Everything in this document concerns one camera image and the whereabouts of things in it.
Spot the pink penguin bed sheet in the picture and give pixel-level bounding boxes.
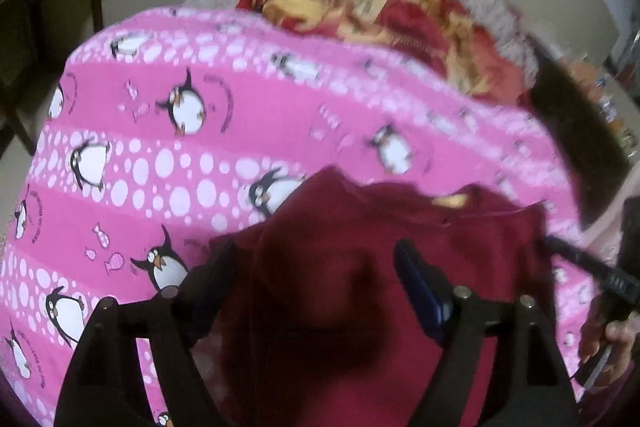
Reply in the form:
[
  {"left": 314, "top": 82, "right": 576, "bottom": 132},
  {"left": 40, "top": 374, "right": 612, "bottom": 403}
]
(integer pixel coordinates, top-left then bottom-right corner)
[{"left": 1, "top": 8, "right": 593, "bottom": 426}]

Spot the red yellow floral blanket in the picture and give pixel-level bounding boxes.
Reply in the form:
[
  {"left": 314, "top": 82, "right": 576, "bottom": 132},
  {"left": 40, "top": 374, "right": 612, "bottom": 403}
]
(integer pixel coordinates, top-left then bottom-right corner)
[{"left": 238, "top": 0, "right": 525, "bottom": 105}]

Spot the dark wooden side table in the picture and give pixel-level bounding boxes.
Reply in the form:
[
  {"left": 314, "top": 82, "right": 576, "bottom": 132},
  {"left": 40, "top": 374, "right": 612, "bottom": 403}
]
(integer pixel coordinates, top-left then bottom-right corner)
[{"left": 1, "top": 0, "right": 104, "bottom": 154}]

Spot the pink white cushioned chair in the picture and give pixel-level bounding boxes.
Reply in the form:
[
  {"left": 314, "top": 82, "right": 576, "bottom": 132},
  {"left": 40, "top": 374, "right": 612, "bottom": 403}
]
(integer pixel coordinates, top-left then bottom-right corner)
[{"left": 582, "top": 194, "right": 629, "bottom": 265}]

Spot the person's right hand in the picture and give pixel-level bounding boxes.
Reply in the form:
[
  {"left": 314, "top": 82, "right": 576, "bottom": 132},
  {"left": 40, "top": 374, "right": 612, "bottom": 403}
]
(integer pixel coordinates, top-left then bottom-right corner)
[{"left": 578, "top": 295, "right": 639, "bottom": 390}]

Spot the dark wooden headboard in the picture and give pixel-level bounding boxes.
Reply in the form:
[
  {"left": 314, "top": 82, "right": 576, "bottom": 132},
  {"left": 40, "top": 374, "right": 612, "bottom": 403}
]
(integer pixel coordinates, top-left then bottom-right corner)
[{"left": 527, "top": 38, "right": 631, "bottom": 229}]

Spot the maroon small garment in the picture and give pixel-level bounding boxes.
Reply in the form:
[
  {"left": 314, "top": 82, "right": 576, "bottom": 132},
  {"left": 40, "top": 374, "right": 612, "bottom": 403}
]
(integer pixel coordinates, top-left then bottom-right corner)
[{"left": 217, "top": 167, "right": 554, "bottom": 426}]

